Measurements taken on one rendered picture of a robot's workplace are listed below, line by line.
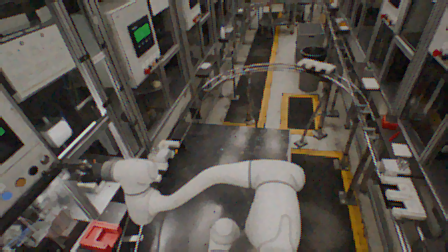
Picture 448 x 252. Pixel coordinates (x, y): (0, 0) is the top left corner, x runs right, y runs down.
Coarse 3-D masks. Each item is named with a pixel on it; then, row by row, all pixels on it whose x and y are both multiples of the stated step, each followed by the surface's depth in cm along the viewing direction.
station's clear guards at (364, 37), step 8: (352, 0) 335; (368, 0) 267; (376, 0) 243; (352, 8) 332; (360, 8) 354; (368, 8) 265; (376, 8) 241; (368, 16) 263; (376, 16) 239; (368, 24) 261; (360, 32) 287; (368, 32) 259; (360, 40) 284; (368, 40) 256
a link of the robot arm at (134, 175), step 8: (120, 160) 97; (128, 160) 94; (136, 160) 94; (144, 160) 95; (120, 168) 92; (128, 168) 91; (136, 168) 91; (144, 168) 91; (152, 168) 93; (120, 176) 92; (128, 176) 91; (136, 176) 91; (144, 176) 91; (152, 176) 93; (120, 184) 94; (128, 184) 92; (136, 184) 92; (144, 184) 94; (128, 192) 94; (136, 192) 94
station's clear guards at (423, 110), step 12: (432, 60) 149; (432, 72) 142; (420, 84) 153; (432, 84) 141; (444, 84) 130; (420, 96) 152; (432, 96) 140; (444, 96) 130; (408, 108) 165; (420, 108) 151; (432, 108) 139; (444, 108) 129; (408, 120) 164; (420, 120) 150; (432, 120) 138; (408, 132) 163; (420, 132) 149; (432, 132) 137; (420, 144) 148
